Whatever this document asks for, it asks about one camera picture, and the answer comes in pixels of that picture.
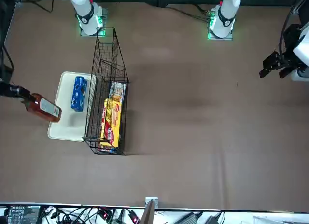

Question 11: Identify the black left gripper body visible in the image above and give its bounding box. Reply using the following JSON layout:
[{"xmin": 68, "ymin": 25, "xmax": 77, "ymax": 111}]
[{"xmin": 277, "ymin": 25, "xmax": 302, "ymax": 68}]

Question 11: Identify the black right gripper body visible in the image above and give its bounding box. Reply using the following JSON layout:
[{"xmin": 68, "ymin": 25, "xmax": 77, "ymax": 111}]
[{"xmin": 0, "ymin": 81, "xmax": 22, "ymax": 98}]

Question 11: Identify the amber tea bottle white cap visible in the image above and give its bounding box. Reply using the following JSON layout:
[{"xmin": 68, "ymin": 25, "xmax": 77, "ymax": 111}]
[{"xmin": 24, "ymin": 93, "xmax": 62, "ymax": 123}]

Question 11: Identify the blue Oreo cookie box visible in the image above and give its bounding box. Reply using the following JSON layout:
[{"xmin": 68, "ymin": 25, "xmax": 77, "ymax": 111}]
[{"xmin": 70, "ymin": 76, "xmax": 88, "ymax": 112}]

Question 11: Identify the cream plastic tray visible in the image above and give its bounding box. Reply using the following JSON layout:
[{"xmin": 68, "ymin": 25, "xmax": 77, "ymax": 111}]
[{"xmin": 47, "ymin": 71, "xmax": 97, "ymax": 142}]

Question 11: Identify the yellow red cookie box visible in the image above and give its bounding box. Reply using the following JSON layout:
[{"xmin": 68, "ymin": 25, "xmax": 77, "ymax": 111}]
[{"xmin": 100, "ymin": 98, "xmax": 123, "ymax": 149}]

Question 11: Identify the dark blue chocolate cookie box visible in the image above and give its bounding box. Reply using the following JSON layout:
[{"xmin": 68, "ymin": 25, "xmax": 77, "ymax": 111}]
[{"xmin": 98, "ymin": 146, "xmax": 119, "ymax": 154}]

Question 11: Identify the labelled black power adapter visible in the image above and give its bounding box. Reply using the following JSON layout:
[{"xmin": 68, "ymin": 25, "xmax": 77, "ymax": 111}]
[{"xmin": 4, "ymin": 204, "xmax": 41, "ymax": 224}]

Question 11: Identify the black plug red light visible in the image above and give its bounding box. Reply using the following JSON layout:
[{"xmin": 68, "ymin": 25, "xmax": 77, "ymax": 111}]
[
  {"xmin": 127, "ymin": 209, "xmax": 141, "ymax": 224},
  {"xmin": 96, "ymin": 207, "xmax": 114, "ymax": 221}
]

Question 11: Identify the aluminium profile rail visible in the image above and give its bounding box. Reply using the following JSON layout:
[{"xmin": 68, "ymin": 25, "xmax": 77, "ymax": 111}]
[{"xmin": 291, "ymin": 0, "xmax": 309, "ymax": 16}]

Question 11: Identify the black base cable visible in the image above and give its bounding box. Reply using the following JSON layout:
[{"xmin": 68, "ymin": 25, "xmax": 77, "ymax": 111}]
[{"xmin": 165, "ymin": 4, "xmax": 213, "ymax": 23}]

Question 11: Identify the aluminium profile post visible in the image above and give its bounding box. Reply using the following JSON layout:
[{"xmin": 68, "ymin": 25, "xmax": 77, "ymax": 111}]
[{"xmin": 141, "ymin": 196, "xmax": 159, "ymax": 224}]

